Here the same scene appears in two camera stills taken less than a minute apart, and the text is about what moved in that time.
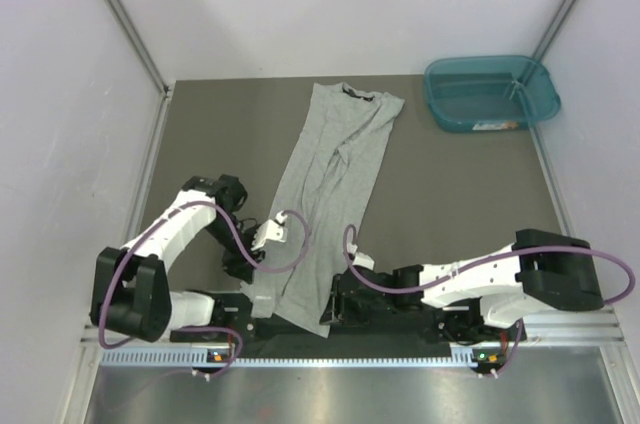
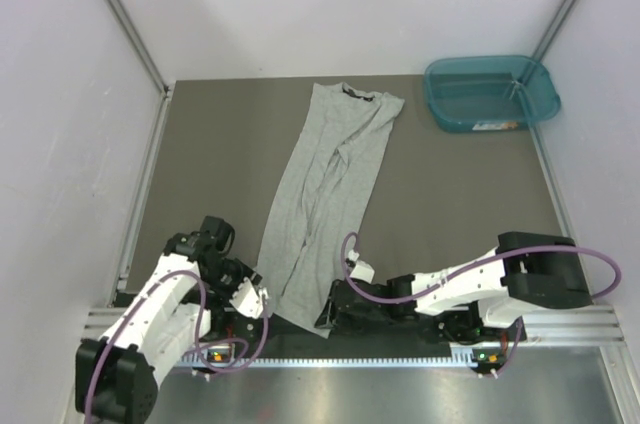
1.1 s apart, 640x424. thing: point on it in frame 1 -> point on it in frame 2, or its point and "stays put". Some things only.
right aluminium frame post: x=569 y=1 stays put
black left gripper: x=239 y=263 -> x=244 y=271
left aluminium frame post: x=126 y=19 stays put
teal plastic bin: x=504 y=94 stays put
